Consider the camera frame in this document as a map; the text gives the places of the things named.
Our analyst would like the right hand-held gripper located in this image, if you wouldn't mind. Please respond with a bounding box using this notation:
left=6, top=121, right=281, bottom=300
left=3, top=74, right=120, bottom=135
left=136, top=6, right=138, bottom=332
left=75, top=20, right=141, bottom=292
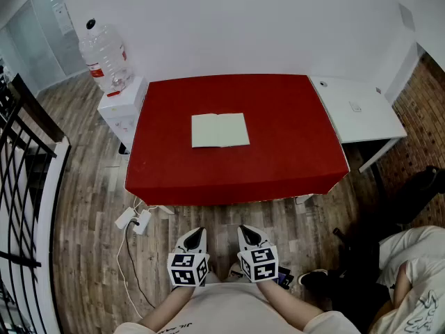
left=236, top=224, right=280, bottom=284

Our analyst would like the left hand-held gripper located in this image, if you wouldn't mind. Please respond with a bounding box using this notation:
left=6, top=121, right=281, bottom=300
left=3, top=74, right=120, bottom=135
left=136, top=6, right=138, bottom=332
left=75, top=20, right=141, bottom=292
left=167, top=226, right=211, bottom=288

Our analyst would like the notebook with blue cover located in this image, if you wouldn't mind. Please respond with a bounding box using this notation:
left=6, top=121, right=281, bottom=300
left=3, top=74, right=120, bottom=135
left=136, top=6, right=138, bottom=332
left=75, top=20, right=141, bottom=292
left=191, top=112, right=251, bottom=149

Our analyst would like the person's left forearm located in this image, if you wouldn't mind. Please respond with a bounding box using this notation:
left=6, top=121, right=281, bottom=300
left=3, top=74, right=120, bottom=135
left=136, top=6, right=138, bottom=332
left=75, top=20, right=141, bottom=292
left=136, top=285, right=196, bottom=331

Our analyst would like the person's right forearm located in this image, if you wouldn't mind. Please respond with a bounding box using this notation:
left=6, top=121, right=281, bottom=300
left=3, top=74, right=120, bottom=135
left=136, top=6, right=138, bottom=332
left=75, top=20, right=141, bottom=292
left=258, top=279, right=325, bottom=328

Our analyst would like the white power strip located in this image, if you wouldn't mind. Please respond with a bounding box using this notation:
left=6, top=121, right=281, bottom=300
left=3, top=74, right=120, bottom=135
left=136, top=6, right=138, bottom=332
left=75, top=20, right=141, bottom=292
left=133, top=209, right=153, bottom=236
left=114, top=206, right=137, bottom=230

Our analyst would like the person's white t-shirt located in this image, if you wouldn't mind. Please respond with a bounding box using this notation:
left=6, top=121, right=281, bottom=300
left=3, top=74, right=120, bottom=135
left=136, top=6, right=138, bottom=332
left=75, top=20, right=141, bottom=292
left=112, top=281, right=363, bottom=334

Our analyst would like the red tablecloth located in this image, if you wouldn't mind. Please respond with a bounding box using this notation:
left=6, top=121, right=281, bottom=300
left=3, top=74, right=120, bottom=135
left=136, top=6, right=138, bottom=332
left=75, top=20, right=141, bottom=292
left=124, top=74, right=350, bottom=207

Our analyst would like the white water dispenser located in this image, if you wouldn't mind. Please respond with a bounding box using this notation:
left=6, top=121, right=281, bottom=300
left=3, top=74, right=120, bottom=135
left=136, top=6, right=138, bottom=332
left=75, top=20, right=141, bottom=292
left=97, top=75, right=149, bottom=154

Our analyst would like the white desk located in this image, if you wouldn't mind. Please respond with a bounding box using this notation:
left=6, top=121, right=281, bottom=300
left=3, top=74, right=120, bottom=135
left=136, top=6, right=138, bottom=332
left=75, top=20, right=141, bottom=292
left=309, top=75, right=408, bottom=174

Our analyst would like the black chair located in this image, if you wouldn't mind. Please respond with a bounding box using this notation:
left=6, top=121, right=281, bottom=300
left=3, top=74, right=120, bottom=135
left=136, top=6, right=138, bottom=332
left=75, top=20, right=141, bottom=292
left=385, top=165, right=445, bottom=226

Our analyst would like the black metal railing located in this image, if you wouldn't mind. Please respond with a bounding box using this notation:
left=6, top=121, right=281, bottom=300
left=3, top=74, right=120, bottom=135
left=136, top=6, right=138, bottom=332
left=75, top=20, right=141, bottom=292
left=0, top=73, right=58, bottom=334

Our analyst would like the large clear water bottle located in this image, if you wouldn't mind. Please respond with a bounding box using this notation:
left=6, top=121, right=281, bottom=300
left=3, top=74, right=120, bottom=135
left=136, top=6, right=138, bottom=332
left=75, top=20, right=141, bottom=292
left=78, top=18, right=135, bottom=94

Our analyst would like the paper notice on glass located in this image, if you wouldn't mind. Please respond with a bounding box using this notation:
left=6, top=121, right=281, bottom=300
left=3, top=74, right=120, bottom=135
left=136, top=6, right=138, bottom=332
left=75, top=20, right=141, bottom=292
left=51, top=1, right=75, bottom=36

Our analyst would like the black cable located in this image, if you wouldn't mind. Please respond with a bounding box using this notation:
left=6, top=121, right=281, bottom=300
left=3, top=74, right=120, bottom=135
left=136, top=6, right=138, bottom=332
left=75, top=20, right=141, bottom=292
left=124, top=220, right=156, bottom=310

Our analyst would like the white cable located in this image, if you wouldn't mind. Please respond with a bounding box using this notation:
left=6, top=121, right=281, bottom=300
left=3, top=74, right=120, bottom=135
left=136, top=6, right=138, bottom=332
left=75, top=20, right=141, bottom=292
left=115, top=196, right=159, bottom=320

